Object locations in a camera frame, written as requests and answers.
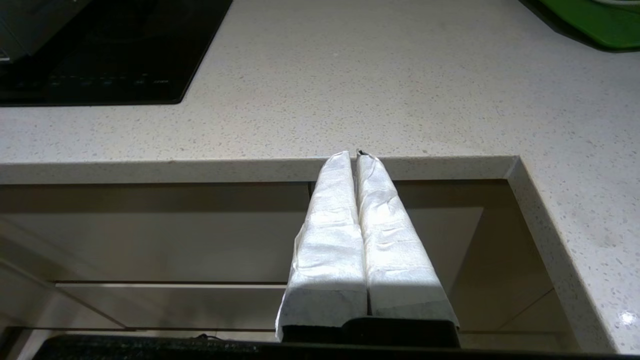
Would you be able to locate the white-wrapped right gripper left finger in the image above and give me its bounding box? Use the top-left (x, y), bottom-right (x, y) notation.
top-left (275, 151), bottom-right (368, 342)

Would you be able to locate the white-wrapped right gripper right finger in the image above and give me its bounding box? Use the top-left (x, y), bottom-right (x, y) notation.
top-left (356, 150), bottom-right (459, 323)

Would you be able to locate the black induction cooktop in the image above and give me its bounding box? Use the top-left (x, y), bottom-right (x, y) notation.
top-left (0, 0), bottom-right (234, 107)

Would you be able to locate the green plastic tray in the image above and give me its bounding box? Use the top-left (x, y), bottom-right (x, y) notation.
top-left (541, 0), bottom-right (640, 51)

